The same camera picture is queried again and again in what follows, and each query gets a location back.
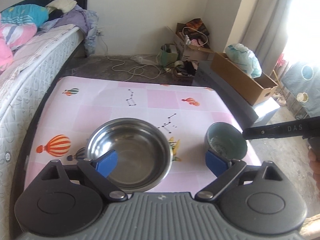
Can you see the teal ceramic bowl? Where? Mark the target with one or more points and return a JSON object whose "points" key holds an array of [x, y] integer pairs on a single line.
{"points": [[225, 140]]}

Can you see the small steel bowl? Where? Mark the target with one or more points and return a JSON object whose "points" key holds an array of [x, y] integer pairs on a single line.
{"points": [[144, 153]]}

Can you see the pink striped blanket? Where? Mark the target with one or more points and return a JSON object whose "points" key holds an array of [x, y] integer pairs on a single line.
{"points": [[15, 32]]}

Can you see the purple bedsheet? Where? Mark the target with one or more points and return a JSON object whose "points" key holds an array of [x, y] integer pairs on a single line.
{"points": [[85, 20]]}

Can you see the open cardboard box with clutter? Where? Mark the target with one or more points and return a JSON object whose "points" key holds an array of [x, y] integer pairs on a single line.
{"points": [[192, 41]]}

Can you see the blue patterned cloth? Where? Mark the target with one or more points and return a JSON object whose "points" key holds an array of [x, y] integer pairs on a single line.
{"points": [[302, 78]]}

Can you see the teal white plastic bag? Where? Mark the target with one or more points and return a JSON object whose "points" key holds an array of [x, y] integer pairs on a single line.
{"points": [[245, 59]]}

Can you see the white quilted mattress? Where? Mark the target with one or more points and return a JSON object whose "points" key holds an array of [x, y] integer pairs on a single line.
{"points": [[23, 86]]}

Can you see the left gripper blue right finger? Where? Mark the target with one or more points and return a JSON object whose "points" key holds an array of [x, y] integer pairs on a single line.
{"points": [[226, 172]]}

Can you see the grey curtain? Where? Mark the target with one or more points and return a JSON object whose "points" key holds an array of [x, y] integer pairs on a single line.
{"points": [[266, 33]]}

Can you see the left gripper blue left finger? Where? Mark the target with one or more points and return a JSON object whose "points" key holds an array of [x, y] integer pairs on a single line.
{"points": [[96, 173]]}

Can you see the person's right hand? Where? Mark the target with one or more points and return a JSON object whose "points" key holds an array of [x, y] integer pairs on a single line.
{"points": [[314, 164]]}

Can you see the green paper bag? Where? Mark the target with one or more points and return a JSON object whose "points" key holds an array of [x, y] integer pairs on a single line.
{"points": [[169, 54]]}

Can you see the teal pillow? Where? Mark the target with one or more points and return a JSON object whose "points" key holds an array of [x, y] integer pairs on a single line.
{"points": [[25, 14]]}

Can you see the long brown cardboard box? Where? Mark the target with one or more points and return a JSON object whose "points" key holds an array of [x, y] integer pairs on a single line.
{"points": [[254, 91]]}

